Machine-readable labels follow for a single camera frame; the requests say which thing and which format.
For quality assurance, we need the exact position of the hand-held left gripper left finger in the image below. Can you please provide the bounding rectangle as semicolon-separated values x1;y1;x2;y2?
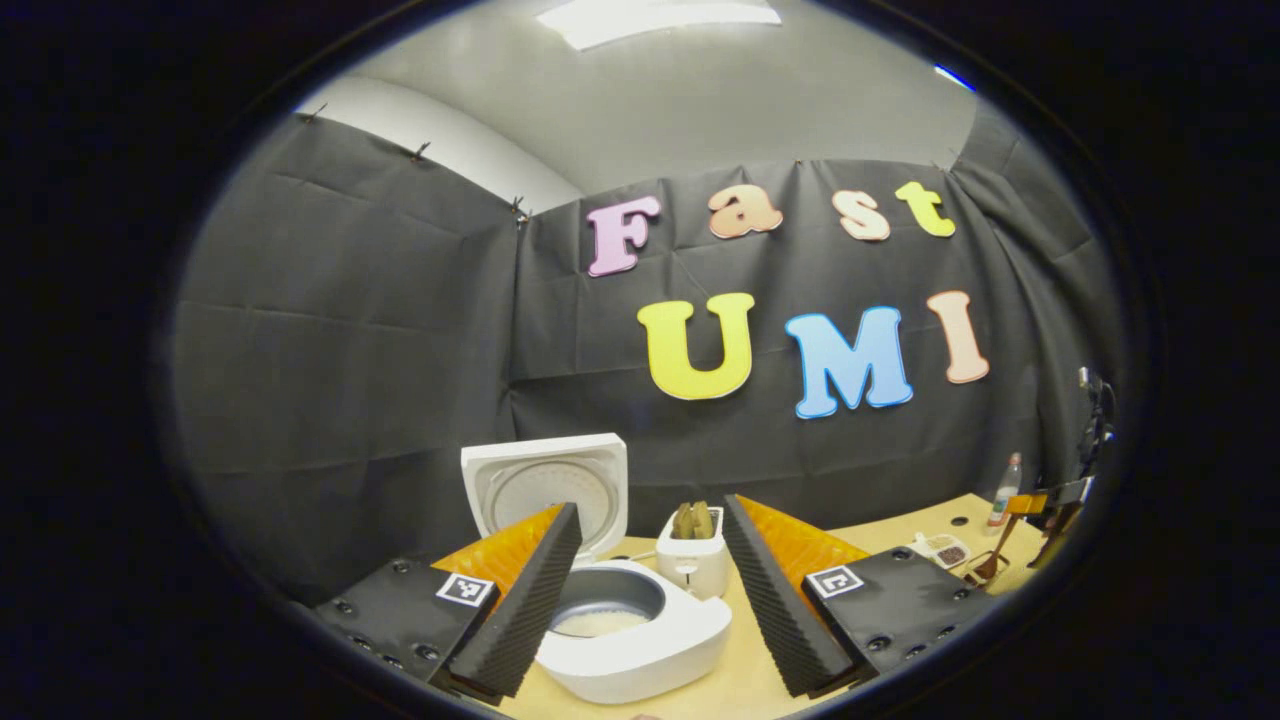
290;500;583;701

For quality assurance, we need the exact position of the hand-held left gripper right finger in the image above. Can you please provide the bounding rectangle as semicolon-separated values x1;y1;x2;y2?
720;493;1021;701

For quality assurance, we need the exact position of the white rice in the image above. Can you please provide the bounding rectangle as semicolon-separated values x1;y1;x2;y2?
553;610;650;639

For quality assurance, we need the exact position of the brown wooden spoon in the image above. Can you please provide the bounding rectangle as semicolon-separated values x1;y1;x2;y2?
974;510;1017;584

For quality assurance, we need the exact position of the white rice cooker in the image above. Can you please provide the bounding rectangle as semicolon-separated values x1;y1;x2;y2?
461;433;734;705

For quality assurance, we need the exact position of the clear plastic bottle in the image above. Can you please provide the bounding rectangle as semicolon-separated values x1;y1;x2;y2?
987;453;1024;528

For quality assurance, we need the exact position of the white toaster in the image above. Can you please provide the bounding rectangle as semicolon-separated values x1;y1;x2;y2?
656;505;732;599

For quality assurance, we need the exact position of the white divided grain dish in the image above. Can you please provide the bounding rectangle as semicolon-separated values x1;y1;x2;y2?
909;532;972;572

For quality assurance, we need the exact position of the black backdrop cloth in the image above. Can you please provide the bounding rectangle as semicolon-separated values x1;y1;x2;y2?
165;100;1121;601

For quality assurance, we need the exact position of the ceiling light panel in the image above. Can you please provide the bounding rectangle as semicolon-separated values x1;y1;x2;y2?
537;0;782;51

